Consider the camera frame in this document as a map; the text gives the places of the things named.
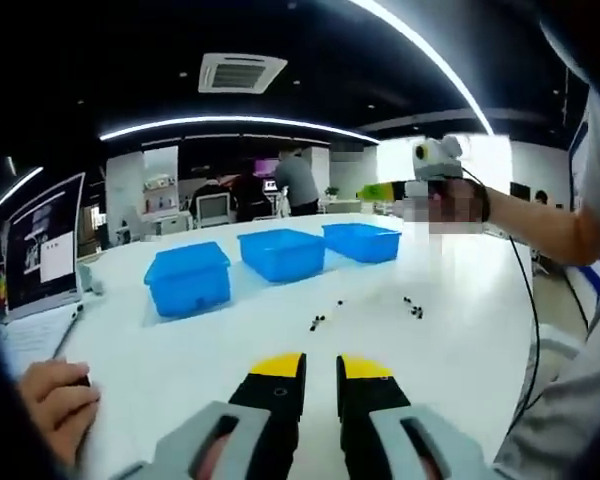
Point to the potted green plant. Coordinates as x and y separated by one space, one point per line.
331 192

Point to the short ceiling light strip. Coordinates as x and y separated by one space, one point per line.
22 185

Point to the white office chair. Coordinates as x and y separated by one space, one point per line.
214 210

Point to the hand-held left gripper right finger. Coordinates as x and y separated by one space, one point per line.
375 415

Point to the curved ceiling light strip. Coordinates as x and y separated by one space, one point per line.
240 119

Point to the blue plastic bin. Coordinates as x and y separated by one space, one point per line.
190 290
365 250
280 265

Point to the purple wall screen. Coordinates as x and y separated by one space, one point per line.
266 167

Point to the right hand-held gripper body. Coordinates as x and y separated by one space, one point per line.
440 160

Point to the small white box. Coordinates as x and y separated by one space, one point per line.
91 280

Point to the person's right hand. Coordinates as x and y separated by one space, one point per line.
455 187

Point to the person's light grey shirt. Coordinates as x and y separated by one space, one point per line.
570 400

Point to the white ceiling air conditioner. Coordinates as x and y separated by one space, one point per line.
240 74

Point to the small black resistors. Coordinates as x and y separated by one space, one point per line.
419 311

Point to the silver laptop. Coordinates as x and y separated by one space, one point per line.
40 250

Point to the long ceiling light strip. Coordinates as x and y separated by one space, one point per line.
420 44

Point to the white display partition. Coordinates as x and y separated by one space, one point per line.
125 180

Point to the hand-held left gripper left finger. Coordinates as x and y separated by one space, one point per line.
260 415

